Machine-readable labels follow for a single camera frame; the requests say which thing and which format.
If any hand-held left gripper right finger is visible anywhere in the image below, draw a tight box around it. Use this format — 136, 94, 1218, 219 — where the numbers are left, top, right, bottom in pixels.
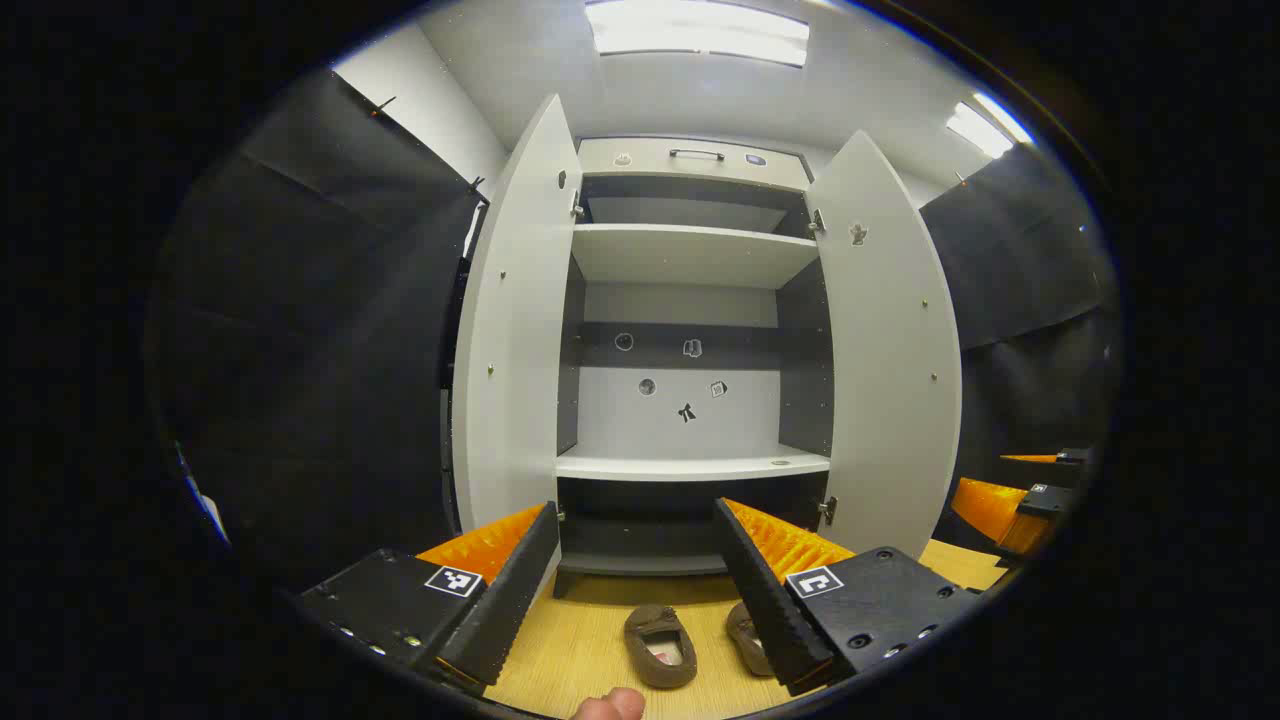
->
713, 497, 989, 698

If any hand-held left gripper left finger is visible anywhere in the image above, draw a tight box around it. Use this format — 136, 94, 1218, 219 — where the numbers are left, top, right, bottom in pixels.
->
298, 502, 561, 691

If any brown fuzzy shoe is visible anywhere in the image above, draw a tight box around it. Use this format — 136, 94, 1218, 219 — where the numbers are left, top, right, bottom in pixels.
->
726, 600, 776, 678
623, 603, 698, 689

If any grey shoe cabinet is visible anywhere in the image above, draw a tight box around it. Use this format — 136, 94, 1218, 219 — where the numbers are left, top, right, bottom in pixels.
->
553, 135, 836, 601

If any grey cabinet drawer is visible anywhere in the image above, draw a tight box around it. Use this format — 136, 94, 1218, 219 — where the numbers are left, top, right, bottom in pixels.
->
578, 137, 813, 191

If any white paper sheet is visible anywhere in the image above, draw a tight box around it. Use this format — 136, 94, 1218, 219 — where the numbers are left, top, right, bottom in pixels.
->
176, 440, 233, 549

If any small ceiling light panel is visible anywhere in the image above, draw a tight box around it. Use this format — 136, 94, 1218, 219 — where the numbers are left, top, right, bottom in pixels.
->
945, 92, 1036, 159

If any large ceiling light panel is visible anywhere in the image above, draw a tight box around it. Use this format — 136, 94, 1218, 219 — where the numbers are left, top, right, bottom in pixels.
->
585, 0, 811, 69

